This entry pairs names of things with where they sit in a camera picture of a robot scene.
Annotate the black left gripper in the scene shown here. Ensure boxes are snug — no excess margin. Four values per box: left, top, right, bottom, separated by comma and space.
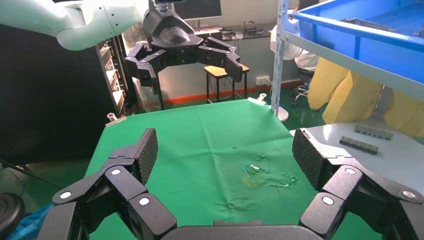
125, 8, 244, 95

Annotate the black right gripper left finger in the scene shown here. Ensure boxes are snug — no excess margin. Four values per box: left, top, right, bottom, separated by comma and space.
37, 127, 178, 240

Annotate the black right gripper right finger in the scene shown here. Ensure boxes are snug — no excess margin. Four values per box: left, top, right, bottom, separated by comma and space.
292, 128, 424, 240

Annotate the wooden top black stool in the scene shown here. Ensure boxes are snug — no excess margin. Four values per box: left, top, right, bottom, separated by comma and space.
203, 64, 250, 104

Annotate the black stand pole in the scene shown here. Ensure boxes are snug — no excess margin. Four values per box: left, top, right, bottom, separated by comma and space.
155, 71, 166, 111

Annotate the dark grey segmented metal part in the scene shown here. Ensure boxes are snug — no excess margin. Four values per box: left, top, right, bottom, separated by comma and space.
338, 135, 380, 156

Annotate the computer keyboard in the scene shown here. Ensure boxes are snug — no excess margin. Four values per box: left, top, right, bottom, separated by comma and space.
192, 24, 224, 36

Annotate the silver binder clip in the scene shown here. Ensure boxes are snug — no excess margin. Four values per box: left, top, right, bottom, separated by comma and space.
247, 93, 268, 107
104, 112, 128, 127

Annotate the black computer monitor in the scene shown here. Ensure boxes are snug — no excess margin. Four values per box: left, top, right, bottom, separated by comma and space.
172, 0, 223, 21

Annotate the light grey slotted metal part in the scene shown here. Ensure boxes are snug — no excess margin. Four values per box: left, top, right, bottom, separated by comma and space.
353, 124, 395, 142

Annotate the black desk gadget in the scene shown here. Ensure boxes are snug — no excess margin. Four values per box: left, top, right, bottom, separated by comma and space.
241, 20, 265, 37

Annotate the green table cloth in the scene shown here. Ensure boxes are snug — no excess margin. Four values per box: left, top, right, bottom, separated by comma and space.
84, 99, 382, 240

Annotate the black equipment rack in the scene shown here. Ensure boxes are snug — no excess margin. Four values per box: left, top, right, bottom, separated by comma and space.
94, 34, 138, 117

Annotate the dark top desk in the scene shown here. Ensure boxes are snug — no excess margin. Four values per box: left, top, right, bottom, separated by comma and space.
195, 22, 276, 41

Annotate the white perforated shelf upright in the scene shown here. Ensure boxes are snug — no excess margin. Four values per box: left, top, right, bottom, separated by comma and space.
270, 0, 290, 123

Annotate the yellow fabric cover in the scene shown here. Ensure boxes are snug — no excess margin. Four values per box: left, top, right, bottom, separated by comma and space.
307, 56, 424, 138

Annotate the black office chair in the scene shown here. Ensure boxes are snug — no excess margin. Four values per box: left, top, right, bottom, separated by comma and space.
290, 67, 316, 108

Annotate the blue plastic bag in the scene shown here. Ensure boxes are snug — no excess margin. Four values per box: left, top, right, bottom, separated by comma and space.
6, 202, 54, 240

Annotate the black curtain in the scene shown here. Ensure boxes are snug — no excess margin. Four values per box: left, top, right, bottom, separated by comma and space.
0, 23, 117, 167

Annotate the person in white shirt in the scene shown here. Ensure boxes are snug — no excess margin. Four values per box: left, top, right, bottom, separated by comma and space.
294, 49, 321, 72

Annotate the grey metal shelf board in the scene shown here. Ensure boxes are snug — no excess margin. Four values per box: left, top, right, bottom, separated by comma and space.
284, 31, 424, 102

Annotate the blue plastic bin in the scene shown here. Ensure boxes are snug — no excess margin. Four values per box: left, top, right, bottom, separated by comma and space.
293, 0, 424, 85

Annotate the black cable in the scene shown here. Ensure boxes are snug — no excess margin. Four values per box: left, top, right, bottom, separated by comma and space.
0, 158, 64, 191

